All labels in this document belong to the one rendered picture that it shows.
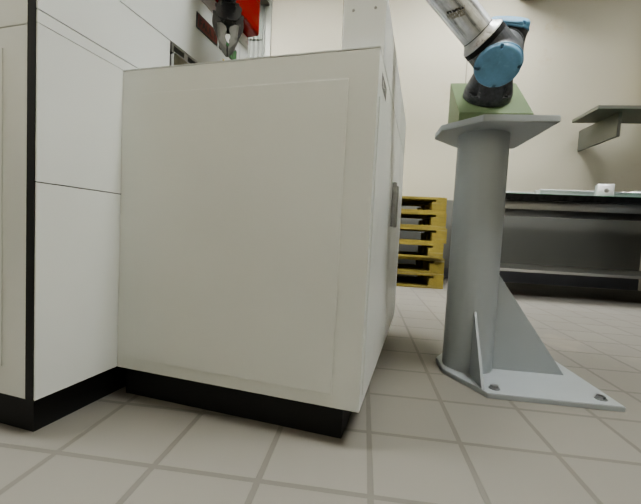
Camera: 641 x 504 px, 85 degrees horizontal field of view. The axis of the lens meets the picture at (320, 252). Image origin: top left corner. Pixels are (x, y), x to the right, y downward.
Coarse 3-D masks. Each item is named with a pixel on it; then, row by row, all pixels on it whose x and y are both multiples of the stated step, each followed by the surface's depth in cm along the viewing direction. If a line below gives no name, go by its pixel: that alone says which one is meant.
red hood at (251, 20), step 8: (216, 0) 120; (240, 0) 126; (248, 0) 131; (256, 0) 137; (248, 8) 132; (256, 8) 137; (248, 16) 132; (256, 16) 138; (248, 24) 133; (256, 24) 138; (248, 32) 138; (256, 32) 139
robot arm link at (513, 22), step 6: (492, 18) 101; (498, 18) 100; (504, 18) 100; (510, 18) 100; (516, 18) 100; (522, 18) 100; (510, 24) 97; (516, 24) 97; (522, 24) 97; (528, 24) 98; (516, 30) 97; (522, 30) 99; (528, 30) 100; (522, 36) 98
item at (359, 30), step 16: (352, 0) 76; (368, 0) 75; (384, 0) 74; (352, 16) 76; (368, 16) 75; (384, 16) 74; (352, 32) 76; (368, 32) 75; (384, 32) 74; (384, 48) 75; (400, 96) 121; (400, 112) 125
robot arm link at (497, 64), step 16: (432, 0) 91; (448, 0) 89; (464, 0) 89; (448, 16) 92; (464, 16) 90; (480, 16) 90; (464, 32) 93; (480, 32) 91; (496, 32) 90; (512, 32) 95; (464, 48) 97; (480, 48) 92; (496, 48) 90; (512, 48) 89; (480, 64) 94; (496, 64) 93; (512, 64) 92; (480, 80) 97; (496, 80) 96
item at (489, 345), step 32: (448, 128) 113; (480, 128) 110; (512, 128) 109; (544, 128) 107; (480, 160) 112; (480, 192) 112; (480, 224) 112; (480, 256) 113; (448, 288) 121; (480, 288) 113; (448, 320) 120; (480, 320) 114; (512, 320) 119; (448, 352) 120; (480, 352) 108; (512, 352) 119; (544, 352) 118; (480, 384) 104; (512, 384) 108; (544, 384) 109; (576, 384) 110
